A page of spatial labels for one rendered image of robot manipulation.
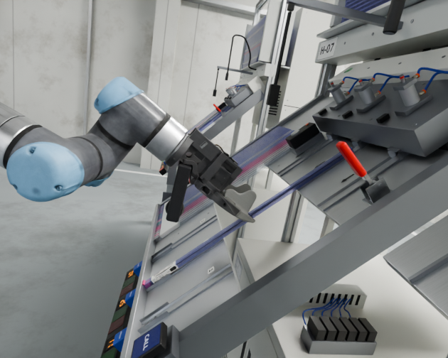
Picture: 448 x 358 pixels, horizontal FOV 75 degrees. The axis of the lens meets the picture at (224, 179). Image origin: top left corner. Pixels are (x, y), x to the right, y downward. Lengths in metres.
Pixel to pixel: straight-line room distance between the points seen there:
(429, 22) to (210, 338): 0.69
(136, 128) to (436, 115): 0.45
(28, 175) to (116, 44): 4.40
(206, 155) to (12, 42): 4.81
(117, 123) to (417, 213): 0.47
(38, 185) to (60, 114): 4.58
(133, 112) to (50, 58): 4.53
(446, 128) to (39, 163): 0.55
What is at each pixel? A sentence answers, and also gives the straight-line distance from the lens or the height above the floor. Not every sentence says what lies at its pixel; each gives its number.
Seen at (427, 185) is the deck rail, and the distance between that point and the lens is 0.48.
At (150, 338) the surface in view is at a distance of 0.46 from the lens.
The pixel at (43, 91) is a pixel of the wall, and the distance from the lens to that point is 5.07.
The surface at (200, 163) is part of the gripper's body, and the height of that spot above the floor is 1.00.
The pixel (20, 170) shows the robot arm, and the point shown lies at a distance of 0.43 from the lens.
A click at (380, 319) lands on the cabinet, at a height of 0.62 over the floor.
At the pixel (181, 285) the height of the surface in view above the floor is 0.78.
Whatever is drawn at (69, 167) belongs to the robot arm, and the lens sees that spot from 0.42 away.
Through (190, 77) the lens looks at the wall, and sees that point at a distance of 4.63.
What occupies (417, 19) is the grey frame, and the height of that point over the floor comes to 1.34.
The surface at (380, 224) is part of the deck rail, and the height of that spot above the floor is 0.99.
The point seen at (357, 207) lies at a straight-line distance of 0.49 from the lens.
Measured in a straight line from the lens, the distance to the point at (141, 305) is 0.62.
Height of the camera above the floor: 1.11
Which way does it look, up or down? 14 degrees down
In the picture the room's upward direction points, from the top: 10 degrees clockwise
